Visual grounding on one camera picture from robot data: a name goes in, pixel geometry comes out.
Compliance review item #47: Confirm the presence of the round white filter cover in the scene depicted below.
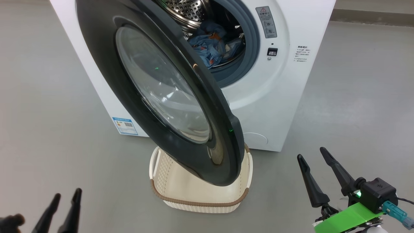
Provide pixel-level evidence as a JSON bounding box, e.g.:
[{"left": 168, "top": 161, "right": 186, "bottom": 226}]
[{"left": 243, "top": 132, "right": 269, "bottom": 149}]

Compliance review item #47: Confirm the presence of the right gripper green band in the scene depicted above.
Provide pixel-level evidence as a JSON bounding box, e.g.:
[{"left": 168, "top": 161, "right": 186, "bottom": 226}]
[{"left": 297, "top": 147, "right": 387, "bottom": 233}]

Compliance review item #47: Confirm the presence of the dark round washing machine door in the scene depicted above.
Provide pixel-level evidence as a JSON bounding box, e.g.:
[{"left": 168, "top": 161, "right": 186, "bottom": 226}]
[{"left": 75, "top": 0, "right": 245, "bottom": 187}]

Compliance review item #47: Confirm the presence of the grey warning sticker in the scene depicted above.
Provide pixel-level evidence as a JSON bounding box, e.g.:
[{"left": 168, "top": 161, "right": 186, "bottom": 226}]
[{"left": 256, "top": 6, "right": 278, "bottom": 39}]

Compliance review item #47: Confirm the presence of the cream perforated laundry basket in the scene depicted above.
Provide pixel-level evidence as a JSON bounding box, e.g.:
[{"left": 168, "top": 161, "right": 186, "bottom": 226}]
[{"left": 149, "top": 142, "right": 253, "bottom": 214}]

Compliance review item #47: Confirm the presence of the blue energy label sticker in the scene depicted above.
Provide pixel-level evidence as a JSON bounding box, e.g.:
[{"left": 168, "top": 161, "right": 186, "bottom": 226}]
[{"left": 112, "top": 117, "right": 139, "bottom": 136}]

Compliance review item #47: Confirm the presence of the right camera cable teal connector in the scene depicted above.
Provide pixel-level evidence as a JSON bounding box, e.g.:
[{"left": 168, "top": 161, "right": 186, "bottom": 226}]
[{"left": 382, "top": 197, "right": 414, "bottom": 231}]

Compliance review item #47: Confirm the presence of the white front-load washing machine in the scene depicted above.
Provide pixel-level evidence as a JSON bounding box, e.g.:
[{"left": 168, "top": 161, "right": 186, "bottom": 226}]
[{"left": 49, "top": 0, "right": 337, "bottom": 152}]

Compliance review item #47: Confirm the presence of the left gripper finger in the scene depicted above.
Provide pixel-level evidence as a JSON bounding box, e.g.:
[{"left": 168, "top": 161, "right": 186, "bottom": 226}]
[
  {"left": 58, "top": 188, "right": 82, "bottom": 233},
  {"left": 31, "top": 193, "right": 61, "bottom": 233}
]

